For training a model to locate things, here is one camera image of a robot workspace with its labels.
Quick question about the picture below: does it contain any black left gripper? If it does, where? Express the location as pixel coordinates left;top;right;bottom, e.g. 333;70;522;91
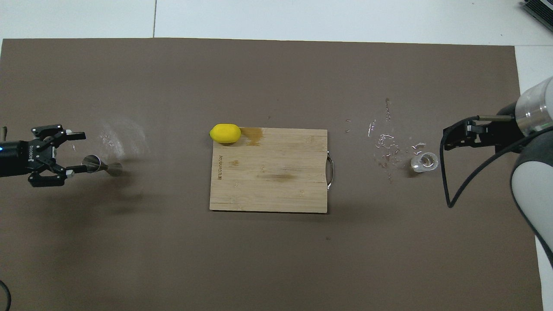
0;124;89;187

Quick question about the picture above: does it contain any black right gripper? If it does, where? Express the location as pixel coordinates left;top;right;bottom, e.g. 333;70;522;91
444;113;525;154

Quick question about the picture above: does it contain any small clear glass cup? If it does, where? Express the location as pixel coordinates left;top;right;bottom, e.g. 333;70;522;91
410;152;439;173

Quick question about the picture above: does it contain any steel double jigger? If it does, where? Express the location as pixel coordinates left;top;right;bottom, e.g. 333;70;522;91
82;155;124;177

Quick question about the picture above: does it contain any brown table mat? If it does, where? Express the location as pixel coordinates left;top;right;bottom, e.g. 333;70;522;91
0;38;544;311

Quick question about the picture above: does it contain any grey ribbed device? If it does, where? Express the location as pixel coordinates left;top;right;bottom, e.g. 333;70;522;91
520;0;553;32

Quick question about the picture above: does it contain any yellow lemon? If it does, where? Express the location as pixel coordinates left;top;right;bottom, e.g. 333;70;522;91
210;124;242;144

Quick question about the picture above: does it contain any bamboo cutting board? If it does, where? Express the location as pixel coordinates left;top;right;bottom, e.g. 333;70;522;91
209;127;334;214

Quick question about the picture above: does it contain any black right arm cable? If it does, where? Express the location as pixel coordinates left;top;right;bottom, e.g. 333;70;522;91
440;114;553;209

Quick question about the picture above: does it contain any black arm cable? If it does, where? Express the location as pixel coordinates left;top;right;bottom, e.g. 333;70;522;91
440;114;553;209
0;280;12;311

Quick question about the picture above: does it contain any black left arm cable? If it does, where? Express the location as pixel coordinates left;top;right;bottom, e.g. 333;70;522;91
0;280;12;311

